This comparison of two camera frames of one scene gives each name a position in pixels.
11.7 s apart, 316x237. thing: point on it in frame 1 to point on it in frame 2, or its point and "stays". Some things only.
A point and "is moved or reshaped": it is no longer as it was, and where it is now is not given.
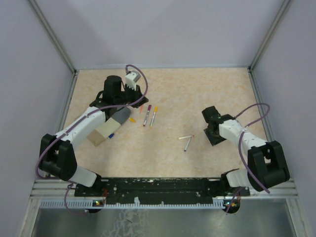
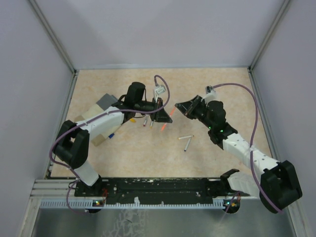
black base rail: (160, 191) stays
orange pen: (141, 109) is moved or reshaped
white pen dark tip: (185, 137) stays
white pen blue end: (187, 144) stays
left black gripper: (137, 95) to (161, 116)
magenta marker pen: (147, 115) stays
